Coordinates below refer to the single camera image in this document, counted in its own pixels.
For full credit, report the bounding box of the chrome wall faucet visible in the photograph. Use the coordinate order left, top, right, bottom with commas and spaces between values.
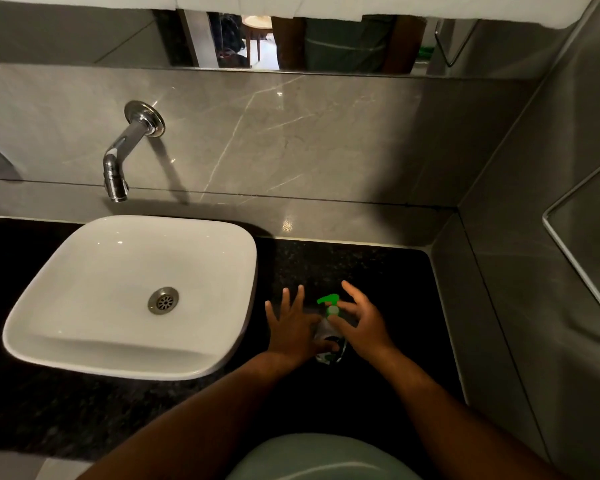
102, 100, 166, 203

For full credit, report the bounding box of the person's right hand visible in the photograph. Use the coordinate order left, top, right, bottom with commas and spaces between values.
327, 280, 397, 365

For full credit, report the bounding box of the clear green-pump soap bottle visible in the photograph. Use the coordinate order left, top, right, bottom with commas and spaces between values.
313, 294, 348, 365

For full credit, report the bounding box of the round metal sink drain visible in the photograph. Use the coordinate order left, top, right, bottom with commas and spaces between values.
147, 287, 180, 316

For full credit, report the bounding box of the white ceramic sink basin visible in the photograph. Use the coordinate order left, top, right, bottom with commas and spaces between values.
2, 215, 259, 381

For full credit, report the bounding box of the person's left hand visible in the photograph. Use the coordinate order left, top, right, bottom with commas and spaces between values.
264, 285, 340, 369

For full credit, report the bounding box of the wall mirror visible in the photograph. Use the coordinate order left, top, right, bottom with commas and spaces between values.
0, 0, 581, 79

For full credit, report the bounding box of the chrome towel rail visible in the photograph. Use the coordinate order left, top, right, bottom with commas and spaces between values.
542, 151, 600, 334

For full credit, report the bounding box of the person's left forearm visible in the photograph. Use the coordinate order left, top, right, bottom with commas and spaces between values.
77, 351, 287, 480

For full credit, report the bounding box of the person's right forearm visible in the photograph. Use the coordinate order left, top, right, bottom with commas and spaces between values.
377, 347, 567, 480

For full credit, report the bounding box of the person's pale green shirt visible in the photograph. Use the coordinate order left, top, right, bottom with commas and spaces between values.
224, 433, 424, 480

